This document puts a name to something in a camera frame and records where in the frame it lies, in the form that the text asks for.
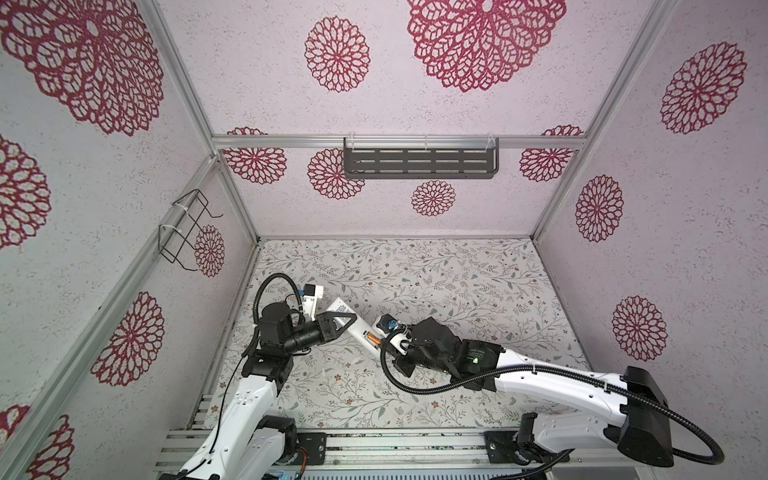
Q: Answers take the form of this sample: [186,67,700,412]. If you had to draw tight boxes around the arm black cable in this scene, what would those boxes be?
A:
[251,272,304,328]
[379,332,725,467]

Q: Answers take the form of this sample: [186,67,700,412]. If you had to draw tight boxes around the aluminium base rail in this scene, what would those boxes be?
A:
[154,392,660,472]

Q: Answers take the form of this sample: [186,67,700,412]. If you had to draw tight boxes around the dark grey wall shelf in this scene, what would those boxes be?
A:
[342,138,499,180]

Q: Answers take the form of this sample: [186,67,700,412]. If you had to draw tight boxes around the orange battery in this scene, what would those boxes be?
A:
[366,333,381,347]

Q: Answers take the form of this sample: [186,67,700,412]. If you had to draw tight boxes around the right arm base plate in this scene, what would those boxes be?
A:
[483,430,573,466]

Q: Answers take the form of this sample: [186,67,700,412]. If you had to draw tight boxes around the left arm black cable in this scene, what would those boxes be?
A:
[251,272,304,328]

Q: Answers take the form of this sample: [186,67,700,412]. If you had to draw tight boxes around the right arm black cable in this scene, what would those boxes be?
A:
[379,332,725,467]

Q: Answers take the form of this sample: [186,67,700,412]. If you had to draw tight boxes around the white remote control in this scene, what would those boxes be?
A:
[328,297,385,361]

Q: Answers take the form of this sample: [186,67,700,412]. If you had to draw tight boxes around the black wire wall rack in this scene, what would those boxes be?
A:
[156,189,226,277]

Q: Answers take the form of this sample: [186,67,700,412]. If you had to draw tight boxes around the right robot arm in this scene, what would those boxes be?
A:
[379,317,674,468]

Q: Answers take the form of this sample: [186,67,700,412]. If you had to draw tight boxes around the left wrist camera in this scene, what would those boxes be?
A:
[300,283,324,322]

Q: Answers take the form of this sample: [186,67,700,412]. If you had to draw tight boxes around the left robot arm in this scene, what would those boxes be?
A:
[160,302,369,479]

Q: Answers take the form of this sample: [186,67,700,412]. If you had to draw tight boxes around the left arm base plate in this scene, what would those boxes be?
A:
[276,432,328,467]

